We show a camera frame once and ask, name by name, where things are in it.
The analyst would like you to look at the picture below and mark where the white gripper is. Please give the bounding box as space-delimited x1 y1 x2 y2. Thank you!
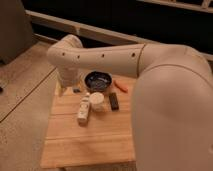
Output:
58 68 81 93

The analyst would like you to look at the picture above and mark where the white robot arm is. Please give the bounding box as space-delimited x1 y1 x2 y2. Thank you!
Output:
47 35 213 171

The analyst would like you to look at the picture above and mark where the dark blue bowl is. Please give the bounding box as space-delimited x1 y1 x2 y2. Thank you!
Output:
84 71 112 92

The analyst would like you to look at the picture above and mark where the white round cup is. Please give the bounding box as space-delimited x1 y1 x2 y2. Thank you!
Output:
89 92 104 112

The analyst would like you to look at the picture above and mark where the black rectangular block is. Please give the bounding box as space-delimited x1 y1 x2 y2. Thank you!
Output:
109 93 119 110

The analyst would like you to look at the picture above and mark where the wooden table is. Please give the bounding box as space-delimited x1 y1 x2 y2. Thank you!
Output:
41 76 135 169

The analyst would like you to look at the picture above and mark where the grey cabinet at left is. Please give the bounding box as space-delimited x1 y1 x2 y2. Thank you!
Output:
0 0 36 64

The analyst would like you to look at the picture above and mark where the white shelf rail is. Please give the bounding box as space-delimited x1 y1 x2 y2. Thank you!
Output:
25 9 213 63

